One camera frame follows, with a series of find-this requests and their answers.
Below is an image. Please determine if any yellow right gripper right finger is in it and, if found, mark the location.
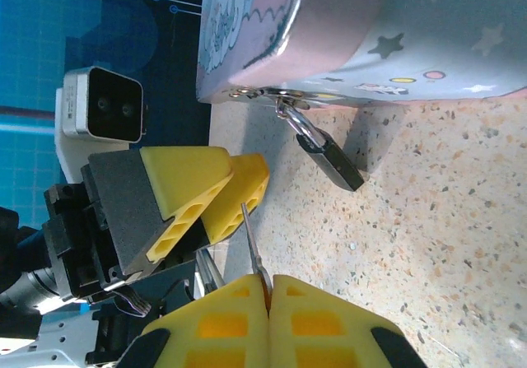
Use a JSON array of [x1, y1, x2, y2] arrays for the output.
[[268, 274, 429, 368]]

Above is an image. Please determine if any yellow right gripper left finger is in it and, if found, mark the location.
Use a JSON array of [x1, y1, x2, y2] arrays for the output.
[[119, 274, 271, 368]]

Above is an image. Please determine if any black padlock silver shackle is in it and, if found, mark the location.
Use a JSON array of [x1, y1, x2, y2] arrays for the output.
[[274, 95, 366, 193]]

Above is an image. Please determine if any pastel cartoon storage box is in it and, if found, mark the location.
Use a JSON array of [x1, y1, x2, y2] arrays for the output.
[[196, 0, 527, 106]]

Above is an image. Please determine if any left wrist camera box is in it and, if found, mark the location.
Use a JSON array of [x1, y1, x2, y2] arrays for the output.
[[54, 66, 146, 182]]

